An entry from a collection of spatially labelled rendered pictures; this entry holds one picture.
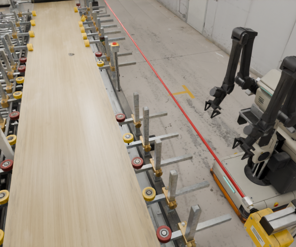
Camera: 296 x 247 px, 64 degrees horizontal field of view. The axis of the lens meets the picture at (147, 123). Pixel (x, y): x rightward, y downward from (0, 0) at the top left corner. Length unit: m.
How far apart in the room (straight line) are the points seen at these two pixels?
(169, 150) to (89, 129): 1.30
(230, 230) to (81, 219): 1.48
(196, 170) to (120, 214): 1.51
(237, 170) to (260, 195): 0.30
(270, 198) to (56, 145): 1.84
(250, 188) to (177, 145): 1.02
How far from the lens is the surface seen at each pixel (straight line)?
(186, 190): 1.59
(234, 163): 2.55
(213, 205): 2.55
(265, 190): 2.45
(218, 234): 2.42
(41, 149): 1.84
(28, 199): 1.61
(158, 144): 1.46
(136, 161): 1.60
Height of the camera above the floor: 2.14
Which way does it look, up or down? 41 degrees down
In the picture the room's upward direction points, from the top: straight up
